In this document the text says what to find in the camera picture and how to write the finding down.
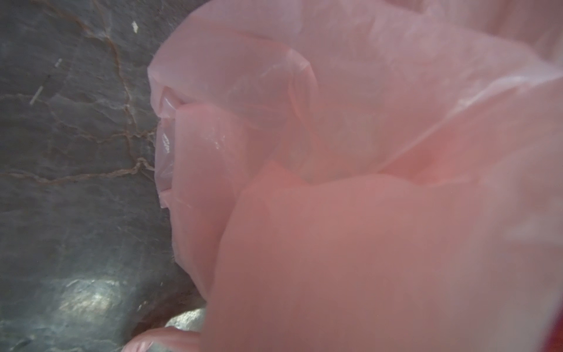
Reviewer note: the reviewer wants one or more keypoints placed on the pink plastic bag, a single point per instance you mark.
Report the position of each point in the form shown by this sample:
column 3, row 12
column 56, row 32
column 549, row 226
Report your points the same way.
column 364, row 175

